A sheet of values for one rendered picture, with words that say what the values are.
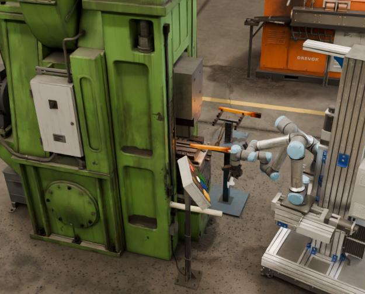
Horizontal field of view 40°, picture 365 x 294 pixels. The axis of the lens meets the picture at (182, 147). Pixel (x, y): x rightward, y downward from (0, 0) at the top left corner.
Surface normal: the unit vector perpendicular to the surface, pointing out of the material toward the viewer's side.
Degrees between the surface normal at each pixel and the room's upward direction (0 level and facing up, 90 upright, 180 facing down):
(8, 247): 0
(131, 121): 89
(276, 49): 90
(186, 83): 90
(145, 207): 90
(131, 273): 0
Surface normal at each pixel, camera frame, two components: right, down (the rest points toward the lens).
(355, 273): -0.02, -0.83
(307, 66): -0.28, 0.55
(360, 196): -0.52, 0.49
